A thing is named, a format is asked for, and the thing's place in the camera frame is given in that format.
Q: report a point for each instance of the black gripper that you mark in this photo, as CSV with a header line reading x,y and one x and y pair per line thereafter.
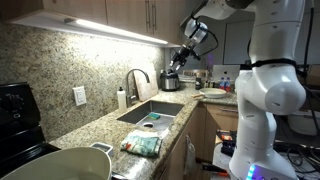
x,y
186,52

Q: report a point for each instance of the curved steel faucet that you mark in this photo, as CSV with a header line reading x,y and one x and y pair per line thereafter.
x,y
130,86

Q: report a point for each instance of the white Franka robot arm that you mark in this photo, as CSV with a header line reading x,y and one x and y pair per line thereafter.
x,y
273,93

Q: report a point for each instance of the steel rice cooker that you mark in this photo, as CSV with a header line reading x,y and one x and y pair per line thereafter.
x,y
170,81

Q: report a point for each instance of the wooden rack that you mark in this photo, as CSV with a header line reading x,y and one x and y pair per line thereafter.
x,y
195,73

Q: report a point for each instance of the dark small bottle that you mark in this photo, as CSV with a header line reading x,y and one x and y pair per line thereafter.
x,y
198,83

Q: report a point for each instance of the wooden cutting board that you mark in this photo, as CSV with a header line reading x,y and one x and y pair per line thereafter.
x,y
146,85

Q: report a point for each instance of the white plate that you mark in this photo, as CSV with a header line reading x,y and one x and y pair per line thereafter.
x,y
212,92

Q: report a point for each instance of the stainless steel sink basin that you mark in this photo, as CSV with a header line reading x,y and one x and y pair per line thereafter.
x,y
160,109

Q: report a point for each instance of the blue label water bottle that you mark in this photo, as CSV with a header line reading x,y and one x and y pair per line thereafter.
x,y
228,85
222,84

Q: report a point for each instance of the silver Apple laptop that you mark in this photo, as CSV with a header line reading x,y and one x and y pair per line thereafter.
x,y
226,71

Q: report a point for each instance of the green sponge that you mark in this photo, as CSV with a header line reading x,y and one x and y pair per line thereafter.
x,y
154,116

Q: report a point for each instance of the white soap dispenser bottle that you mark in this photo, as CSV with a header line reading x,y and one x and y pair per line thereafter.
x,y
122,100

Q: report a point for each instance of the under-cabinet light strip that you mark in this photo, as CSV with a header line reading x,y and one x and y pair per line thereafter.
x,y
116,30

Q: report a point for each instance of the wooden upper cabinet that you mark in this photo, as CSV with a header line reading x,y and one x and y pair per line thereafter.
x,y
126,11

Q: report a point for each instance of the wooden lower cabinets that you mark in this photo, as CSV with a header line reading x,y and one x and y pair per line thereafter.
x,y
200,133

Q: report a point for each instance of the folded green white towel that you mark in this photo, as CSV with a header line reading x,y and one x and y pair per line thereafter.
x,y
141,144

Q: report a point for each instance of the hanging grey dish towel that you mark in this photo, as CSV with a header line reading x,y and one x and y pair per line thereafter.
x,y
190,156

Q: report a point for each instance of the black orange tool case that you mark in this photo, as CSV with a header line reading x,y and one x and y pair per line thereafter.
x,y
228,141

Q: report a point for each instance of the small grey square container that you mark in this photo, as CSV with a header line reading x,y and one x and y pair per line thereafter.
x,y
101,146

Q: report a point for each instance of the white bucket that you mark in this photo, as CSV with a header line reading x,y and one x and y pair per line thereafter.
x,y
303,121

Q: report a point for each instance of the white cooking pot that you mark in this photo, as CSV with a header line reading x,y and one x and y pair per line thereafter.
x,y
60,165

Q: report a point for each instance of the black kitchen stove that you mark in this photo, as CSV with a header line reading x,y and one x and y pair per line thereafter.
x,y
18,133

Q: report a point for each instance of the white wall outlet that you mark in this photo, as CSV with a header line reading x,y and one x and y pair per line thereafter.
x,y
79,96

